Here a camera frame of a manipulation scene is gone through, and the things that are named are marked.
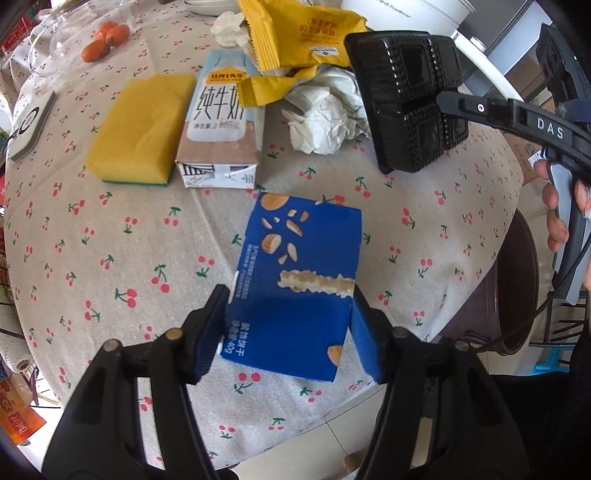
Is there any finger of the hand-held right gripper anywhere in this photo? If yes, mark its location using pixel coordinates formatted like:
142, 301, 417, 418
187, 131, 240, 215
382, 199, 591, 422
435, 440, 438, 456
436, 91, 581, 152

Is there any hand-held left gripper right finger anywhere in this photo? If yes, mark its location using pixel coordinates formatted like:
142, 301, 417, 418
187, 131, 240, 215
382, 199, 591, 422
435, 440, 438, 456
348, 293, 529, 480

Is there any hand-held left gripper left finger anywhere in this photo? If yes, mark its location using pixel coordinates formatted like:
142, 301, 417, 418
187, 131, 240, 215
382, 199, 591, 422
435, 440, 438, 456
41, 284, 241, 480

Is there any blue biscuit box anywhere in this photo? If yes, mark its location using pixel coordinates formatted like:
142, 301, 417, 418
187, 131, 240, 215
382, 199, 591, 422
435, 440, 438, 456
222, 192, 363, 383

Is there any black plastic tray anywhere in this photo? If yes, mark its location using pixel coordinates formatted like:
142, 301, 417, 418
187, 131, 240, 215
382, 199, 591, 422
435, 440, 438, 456
344, 30, 470, 175

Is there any person's right hand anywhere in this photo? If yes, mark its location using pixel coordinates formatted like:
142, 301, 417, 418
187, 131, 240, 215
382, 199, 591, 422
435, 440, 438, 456
533, 159, 591, 254

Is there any cardboard box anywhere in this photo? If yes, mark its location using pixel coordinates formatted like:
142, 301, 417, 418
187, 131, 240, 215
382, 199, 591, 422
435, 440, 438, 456
503, 131, 550, 185

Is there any dark brown round stool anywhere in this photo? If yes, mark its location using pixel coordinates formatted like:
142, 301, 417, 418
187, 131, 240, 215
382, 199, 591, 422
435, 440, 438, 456
438, 208, 550, 356

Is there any white electric pot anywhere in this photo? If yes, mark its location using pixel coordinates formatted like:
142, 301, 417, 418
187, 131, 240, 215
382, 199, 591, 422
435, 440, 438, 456
341, 0, 525, 102

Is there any large crumpled white paper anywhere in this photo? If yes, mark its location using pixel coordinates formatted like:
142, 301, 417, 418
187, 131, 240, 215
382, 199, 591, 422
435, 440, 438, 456
281, 65, 372, 155

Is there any white paper towel roll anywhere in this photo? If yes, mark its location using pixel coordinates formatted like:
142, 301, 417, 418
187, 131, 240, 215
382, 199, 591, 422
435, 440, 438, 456
0, 300, 29, 367

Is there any orange snack packet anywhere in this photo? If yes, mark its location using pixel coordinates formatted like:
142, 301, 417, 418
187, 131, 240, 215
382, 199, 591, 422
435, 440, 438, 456
0, 378, 47, 446

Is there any white milk carton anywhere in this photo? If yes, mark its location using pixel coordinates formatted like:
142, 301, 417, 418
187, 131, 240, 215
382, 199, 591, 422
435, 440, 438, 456
175, 48, 266, 190

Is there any yellow cleaning sponge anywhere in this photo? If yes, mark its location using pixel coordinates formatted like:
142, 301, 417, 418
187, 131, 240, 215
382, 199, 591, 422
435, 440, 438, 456
87, 74, 197, 189

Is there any large yellow snack wrapper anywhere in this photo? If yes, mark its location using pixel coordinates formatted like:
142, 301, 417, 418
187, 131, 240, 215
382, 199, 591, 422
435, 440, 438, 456
238, 0, 368, 77

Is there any small yellow snack wrapper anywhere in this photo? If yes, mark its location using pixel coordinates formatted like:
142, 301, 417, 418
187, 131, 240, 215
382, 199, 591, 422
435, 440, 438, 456
238, 65, 324, 108

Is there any white flat electronic device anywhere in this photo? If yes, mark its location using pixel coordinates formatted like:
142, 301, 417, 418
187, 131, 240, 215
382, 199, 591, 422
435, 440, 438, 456
7, 91, 57, 162

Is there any small crumpled white tissue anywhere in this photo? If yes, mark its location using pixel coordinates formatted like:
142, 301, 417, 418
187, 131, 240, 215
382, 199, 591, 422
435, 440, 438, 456
211, 11, 252, 47

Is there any stack of white plates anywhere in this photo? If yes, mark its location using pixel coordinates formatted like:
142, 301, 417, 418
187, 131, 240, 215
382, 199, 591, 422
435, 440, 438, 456
184, 0, 241, 16

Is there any glass teapot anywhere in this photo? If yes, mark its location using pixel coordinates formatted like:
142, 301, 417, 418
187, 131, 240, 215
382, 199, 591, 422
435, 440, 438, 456
28, 0, 136, 78

